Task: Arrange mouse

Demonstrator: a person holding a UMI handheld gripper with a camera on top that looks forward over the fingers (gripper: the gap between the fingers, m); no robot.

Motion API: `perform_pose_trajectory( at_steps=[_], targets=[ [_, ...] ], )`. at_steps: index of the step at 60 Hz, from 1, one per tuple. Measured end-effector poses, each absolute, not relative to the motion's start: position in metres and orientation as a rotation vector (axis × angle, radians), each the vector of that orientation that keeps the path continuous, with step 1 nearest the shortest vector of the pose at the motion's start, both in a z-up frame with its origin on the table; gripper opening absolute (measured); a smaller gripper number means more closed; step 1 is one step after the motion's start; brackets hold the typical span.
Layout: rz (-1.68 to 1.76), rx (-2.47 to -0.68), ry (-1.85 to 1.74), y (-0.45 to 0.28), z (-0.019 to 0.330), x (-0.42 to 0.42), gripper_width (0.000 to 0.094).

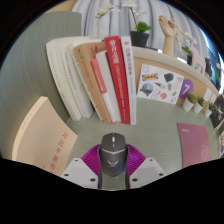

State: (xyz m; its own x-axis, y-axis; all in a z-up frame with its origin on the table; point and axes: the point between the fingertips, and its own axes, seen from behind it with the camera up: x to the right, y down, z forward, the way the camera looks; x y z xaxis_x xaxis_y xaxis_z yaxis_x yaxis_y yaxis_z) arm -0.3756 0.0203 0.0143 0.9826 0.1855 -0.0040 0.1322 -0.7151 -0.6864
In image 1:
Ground white illustrated sticker card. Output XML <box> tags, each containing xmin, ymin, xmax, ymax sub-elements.
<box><xmin>136</xmin><ymin>63</ymin><xmax>185</xmax><ymax>106</ymax></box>

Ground dark grey computer mouse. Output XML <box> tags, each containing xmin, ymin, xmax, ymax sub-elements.
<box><xmin>98</xmin><ymin>132</ymin><xmax>129</xmax><ymax>178</ymax></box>

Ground grey curtain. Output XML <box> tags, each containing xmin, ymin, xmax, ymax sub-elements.
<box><xmin>71</xmin><ymin>0</ymin><xmax>209</xmax><ymax>58</ymax></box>

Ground black wooden horse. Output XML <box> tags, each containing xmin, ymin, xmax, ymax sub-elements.
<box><xmin>203</xmin><ymin>57</ymin><xmax>214</xmax><ymax>78</ymax></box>

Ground green felt desk partition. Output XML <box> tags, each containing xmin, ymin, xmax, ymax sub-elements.
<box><xmin>0</xmin><ymin>10</ymin><xmax>83</xmax><ymax>161</ymax></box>

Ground thin red-spined book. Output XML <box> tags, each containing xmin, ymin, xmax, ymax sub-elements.
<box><xmin>89</xmin><ymin>49</ymin><xmax>122</xmax><ymax>124</ymax></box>

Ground purple round number sign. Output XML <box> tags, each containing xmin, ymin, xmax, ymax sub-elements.
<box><xmin>178</xmin><ymin>78</ymin><xmax>195</xmax><ymax>100</ymax></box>

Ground white orchid in black pot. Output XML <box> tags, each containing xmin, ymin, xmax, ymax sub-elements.
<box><xmin>94</xmin><ymin>1</ymin><xmax>154</xmax><ymax>48</ymax></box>
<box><xmin>181</xmin><ymin>31</ymin><xmax>198</xmax><ymax>66</ymax></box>

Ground pink wooden horse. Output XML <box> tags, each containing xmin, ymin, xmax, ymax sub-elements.
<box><xmin>189</xmin><ymin>46</ymin><xmax>207</xmax><ymax>76</ymax></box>

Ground wooden hand model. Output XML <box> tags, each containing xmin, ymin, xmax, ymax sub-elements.
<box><xmin>157</xmin><ymin>14</ymin><xmax>179</xmax><ymax>58</ymax></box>

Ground tan book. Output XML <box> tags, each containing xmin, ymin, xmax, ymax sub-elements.
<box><xmin>70</xmin><ymin>40</ymin><xmax>113</xmax><ymax>125</ymax></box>

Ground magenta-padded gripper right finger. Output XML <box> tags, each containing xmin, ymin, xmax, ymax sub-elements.
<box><xmin>125</xmin><ymin>143</ymin><xmax>167</xmax><ymax>190</ymax></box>

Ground light wooden ledge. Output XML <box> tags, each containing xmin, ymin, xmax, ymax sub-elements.
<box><xmin>131</xmin><ymin>45</ymin><xmax>219</xmax><ymax>101</ymax></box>

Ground window with dark frame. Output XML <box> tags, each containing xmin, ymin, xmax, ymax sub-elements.
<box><xmin>199</xmin><ymin>28</ymin><xmax>224</xmax><ymax>68</ymax></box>

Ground cream book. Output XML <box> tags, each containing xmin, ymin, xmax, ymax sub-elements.
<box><xmin>60</xmin><ymin>42</ymin><xmax>95</xmax><ymax>119</ymax></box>

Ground pink mouse pad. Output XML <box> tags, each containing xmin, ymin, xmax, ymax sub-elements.
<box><xmin>176</xmin><ymin>122</ymin><xmax>212</xmax><ymax>169</ymax></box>

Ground beige book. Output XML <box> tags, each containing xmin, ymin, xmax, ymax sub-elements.
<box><xmin>11</xmin><ymin>96</ymin><xmax>78</xmax><ymax>177</ymax></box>

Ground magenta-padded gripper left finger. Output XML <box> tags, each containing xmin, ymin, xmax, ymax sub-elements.
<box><xmin>60</xmin><ymin>143</ymin><xmax>103</xmax><ymax>190</ymax></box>

